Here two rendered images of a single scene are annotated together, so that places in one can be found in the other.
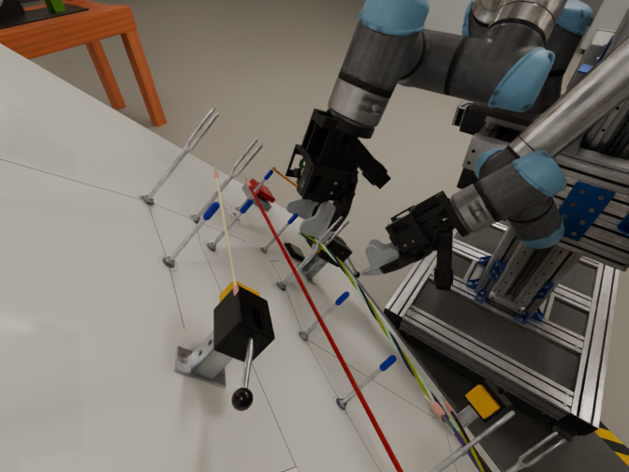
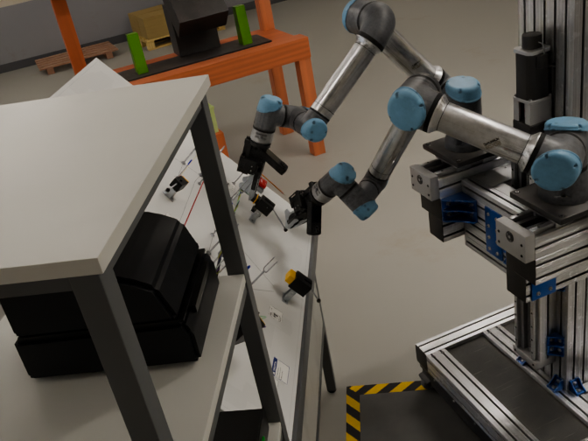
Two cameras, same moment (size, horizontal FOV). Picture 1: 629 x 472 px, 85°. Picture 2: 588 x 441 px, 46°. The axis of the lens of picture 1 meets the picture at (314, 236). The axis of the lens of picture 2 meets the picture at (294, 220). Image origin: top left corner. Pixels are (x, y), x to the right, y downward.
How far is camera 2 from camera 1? 1.94 m
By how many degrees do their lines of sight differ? 34
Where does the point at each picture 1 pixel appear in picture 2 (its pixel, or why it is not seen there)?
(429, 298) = (470, 349)
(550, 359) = (559, 428)
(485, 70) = (298, 125)
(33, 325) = not seen: hidden behind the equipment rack
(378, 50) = (258, 116)
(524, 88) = (304, 132)
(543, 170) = (334, 170)
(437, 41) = (293, 113)
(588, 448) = not seen: outside the picture
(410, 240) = (297, 205)
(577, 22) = (458, 95)
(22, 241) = not seen: hidden behind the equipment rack
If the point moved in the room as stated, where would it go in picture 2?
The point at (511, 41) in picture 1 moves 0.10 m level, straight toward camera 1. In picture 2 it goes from (306, 115) to (279, 125)
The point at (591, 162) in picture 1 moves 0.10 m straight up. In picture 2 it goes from (493, 192) to (492, 164)
